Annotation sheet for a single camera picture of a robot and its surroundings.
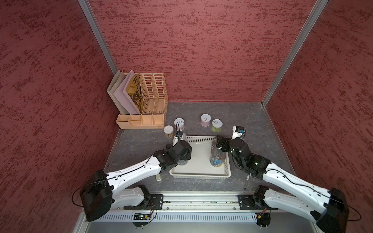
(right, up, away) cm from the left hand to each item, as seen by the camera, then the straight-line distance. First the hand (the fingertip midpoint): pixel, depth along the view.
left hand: (180, 150), depth 82 cm
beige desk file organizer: (-23, +36, +29) cm, 52 cm away
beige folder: (-42, +43, +10) cm, 61 cm away
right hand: (+24, +7, -4) cm, 25 cm away
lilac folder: (-38, +33, +7) cm, 51 cm away
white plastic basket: (+11, -11, +5) cm, 16 cm away
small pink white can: (-1, +15, +18) cm, 23 cm away
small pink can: (+17, +17, +21) cm, 32 cm away
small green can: (+25, +14, +18) cm, 34 cm away
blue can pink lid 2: (+21, -4, -3) cm, 21 cm away
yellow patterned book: (-34, +37, +18) cm, 53 cm away
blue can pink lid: (+1, -7, +1) cm, 8 cm away
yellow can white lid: (-9, +11, +12) cm, 18 cm away
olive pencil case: (-12, -14, -3) cm, 19 cm away
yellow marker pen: (+39, -17, -1) cm, 42 cm away
